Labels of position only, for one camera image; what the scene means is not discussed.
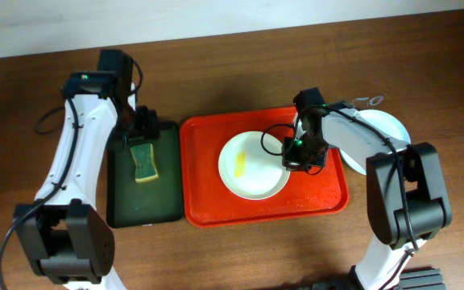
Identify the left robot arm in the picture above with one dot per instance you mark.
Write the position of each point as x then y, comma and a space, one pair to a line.
61, 233

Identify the light blue plate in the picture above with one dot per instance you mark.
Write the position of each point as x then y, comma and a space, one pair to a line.
386, 123

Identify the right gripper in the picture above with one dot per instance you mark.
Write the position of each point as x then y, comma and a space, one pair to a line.
304, 159

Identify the green and yellow sponge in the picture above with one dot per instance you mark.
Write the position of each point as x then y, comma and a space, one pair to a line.
144, 159

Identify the dark green plastic tray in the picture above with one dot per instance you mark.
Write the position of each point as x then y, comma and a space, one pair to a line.
132, 203

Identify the red plastic tray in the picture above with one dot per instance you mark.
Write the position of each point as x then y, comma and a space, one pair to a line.
209, 203

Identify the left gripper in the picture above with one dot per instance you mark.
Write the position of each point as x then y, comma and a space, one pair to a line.
144, 131

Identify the cream white plate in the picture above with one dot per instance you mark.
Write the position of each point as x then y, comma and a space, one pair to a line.
249, 170

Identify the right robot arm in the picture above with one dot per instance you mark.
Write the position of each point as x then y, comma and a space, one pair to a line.
407, 200

